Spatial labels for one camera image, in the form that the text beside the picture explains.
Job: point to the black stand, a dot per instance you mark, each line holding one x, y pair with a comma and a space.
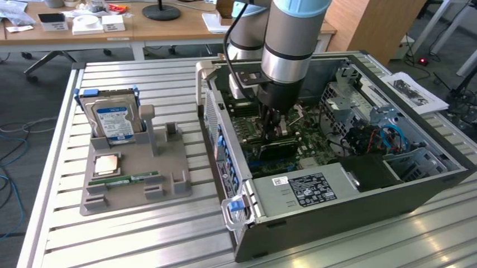
462, 92

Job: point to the black round lamp base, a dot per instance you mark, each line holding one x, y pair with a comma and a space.
161, 12

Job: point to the clear plastic bag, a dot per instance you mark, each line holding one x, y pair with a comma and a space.
14, 12

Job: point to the silver CPU chip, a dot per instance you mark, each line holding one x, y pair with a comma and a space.
105, 164

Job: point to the hard disk with blue carrier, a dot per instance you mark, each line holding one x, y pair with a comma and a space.
111, 120

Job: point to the installed labelled RAM stick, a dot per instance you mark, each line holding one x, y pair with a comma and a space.
251, 142

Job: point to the small white card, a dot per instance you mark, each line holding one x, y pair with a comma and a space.
18, 29

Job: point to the plain white box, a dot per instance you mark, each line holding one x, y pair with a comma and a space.
111, 23

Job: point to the printed paper sheets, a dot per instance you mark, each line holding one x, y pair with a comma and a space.
417, 93

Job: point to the silver socket cover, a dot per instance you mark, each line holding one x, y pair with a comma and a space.
299, 109

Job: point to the silver chipset heatsink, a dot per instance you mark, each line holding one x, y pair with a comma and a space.
308, 163

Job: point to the grey power supply unit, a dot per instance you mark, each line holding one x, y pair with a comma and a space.
271, 201

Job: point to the blue case release latch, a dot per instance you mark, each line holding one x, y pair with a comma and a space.
234, 209

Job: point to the black and white box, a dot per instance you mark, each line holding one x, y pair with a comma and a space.
52, 23

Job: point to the grey cup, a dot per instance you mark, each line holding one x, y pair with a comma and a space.
53, 3

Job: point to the orange packet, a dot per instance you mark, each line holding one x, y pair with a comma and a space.
116, 9

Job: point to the office chair base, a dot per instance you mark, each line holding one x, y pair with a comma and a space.
48, 60

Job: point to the device with red light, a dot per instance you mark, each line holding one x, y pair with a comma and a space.
423, 61

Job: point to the CPU socket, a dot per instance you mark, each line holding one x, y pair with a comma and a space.
256, 125

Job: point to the stack of white papers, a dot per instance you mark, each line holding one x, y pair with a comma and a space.
214, 25

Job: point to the green graphics card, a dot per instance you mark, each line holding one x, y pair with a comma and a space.
279, 149

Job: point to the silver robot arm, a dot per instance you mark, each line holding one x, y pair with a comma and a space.
294, 33

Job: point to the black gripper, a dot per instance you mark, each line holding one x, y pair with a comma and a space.
279, 97

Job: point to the blue expansion slot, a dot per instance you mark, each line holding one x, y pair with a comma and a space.
255, 162

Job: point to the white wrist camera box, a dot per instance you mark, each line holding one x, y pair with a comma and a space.
236, 90

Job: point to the green RAM stick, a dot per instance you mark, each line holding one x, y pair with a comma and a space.
123, 178

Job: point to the dark grey PC case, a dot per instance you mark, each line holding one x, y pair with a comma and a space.
335, 231

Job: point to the wooden cabinet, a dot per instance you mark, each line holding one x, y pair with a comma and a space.
379, 28

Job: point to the perforated metal drive cage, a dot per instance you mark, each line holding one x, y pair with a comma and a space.
342, 111

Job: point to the white box with tape roll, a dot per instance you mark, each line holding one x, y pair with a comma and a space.
87, 26

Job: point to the wooden desk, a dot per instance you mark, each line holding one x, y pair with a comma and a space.
56, 37

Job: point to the grey parts rack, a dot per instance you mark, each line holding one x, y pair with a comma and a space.
133, 164

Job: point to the metal disk bay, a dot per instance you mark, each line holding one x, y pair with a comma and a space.
421, 164

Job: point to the black plastic shroud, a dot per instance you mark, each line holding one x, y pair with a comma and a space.
373, 173

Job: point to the white desk frame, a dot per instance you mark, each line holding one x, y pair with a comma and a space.
467, 64

